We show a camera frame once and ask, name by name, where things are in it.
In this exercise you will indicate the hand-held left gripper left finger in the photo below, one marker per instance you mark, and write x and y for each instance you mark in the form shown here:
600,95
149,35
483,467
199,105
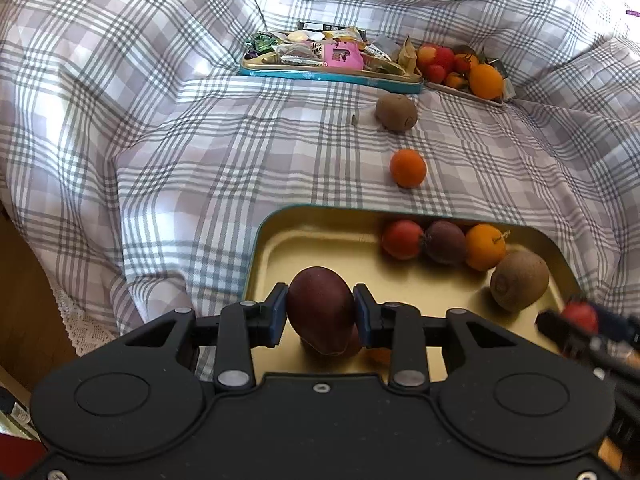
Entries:
277,317

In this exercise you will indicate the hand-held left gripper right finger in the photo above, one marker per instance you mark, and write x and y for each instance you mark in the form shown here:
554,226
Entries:
362,317

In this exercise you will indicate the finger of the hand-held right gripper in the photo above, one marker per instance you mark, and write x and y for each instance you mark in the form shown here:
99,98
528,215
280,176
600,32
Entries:
617,325
562,335

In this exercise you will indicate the red cherry tomato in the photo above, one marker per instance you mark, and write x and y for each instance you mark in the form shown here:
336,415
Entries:
580,315
402,239

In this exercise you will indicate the dark red passion fruit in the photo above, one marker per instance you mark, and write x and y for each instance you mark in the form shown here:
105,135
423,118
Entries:
320,305
445,242

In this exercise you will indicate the brown kiwi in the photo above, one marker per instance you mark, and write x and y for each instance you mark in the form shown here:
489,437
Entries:
519,280
465,50
396,112

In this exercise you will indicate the gold tin with teal rim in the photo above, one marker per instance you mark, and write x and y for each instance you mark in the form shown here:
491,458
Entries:
320,245

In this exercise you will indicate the stemless tangerine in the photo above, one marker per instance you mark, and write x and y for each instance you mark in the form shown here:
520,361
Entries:
408,168

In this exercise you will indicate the tangerine with stem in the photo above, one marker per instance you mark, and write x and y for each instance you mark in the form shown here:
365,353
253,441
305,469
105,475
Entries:
484,247

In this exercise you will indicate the white lace bed skirt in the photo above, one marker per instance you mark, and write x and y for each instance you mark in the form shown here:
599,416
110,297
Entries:
70,320

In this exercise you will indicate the grey plaid blanket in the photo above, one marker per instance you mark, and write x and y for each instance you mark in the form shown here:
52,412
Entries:
150,110

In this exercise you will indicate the teal snowflake snack tin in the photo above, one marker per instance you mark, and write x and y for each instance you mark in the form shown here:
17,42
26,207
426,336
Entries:
330,74

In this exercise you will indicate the white fruit plate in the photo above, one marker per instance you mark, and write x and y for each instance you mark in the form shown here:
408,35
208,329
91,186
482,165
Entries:
462,92

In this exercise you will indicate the shiny clear wrapper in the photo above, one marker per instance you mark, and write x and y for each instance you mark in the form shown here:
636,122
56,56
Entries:
507,87

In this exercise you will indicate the small tangerine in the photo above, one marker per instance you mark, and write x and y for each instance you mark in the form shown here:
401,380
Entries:
455,80

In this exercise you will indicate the small red fruit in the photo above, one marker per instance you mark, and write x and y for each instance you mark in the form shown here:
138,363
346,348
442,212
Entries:
436,73

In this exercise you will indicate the pink snack packet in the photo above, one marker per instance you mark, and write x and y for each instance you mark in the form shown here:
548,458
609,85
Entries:
342,55

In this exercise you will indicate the clear snack packet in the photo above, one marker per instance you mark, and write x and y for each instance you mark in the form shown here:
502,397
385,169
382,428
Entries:
300,53

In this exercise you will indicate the large orange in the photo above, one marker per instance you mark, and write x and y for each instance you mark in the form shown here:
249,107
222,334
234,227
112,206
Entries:
485,81

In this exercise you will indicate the brown kraft packet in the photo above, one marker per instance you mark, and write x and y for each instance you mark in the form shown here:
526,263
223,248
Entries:
407,55

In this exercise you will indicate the red yellow apple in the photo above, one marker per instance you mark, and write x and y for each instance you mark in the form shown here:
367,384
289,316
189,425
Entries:
430,54

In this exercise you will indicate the silver foil packet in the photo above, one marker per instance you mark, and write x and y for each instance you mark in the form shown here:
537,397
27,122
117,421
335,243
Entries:
385,45

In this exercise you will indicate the green candy wrappers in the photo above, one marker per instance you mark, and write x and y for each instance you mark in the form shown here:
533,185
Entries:
260,42

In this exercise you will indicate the dark clutter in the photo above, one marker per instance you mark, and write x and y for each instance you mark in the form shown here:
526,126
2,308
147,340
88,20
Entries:
15,410

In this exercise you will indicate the white wrapped candy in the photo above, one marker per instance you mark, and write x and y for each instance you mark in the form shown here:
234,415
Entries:
300,36

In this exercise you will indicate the yellow snack packet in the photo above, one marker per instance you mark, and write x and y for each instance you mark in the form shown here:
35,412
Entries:
345,34

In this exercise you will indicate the black snack packet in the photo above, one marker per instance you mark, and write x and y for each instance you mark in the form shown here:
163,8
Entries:
315,26

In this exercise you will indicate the red object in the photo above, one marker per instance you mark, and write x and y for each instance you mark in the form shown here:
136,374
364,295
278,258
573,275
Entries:
15,457

